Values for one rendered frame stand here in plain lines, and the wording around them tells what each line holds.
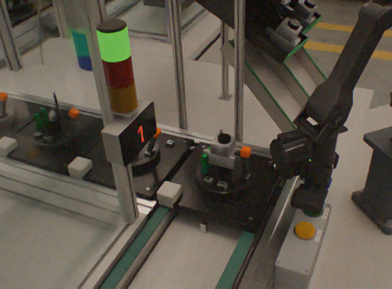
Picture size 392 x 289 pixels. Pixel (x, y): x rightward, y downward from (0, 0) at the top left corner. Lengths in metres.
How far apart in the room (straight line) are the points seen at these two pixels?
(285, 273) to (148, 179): 0.39
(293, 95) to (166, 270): 0.61
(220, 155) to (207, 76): 0.76
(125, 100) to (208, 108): 0.78
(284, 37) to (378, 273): 0.57
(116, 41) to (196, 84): 0.98
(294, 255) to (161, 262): 0.28
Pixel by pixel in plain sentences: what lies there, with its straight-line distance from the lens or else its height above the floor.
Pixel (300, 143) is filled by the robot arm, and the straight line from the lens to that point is 0.89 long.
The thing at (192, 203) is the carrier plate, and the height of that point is 0.97.
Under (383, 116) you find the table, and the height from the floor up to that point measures 0.86.
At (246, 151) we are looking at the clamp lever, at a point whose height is 1.08.
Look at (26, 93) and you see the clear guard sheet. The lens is 0.70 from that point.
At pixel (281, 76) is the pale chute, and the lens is 1.31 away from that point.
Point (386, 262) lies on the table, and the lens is 1.14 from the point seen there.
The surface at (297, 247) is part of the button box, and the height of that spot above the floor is 0.96.
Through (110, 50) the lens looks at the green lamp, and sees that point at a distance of 0.78.
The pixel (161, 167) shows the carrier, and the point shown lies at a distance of 1.16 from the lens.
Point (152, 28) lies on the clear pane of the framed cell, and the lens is 2.09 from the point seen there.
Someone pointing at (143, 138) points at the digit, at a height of 1.19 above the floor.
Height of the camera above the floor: 1.70
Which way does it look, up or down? 36 degrees down
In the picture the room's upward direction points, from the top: 3 degrees counter-clockwise
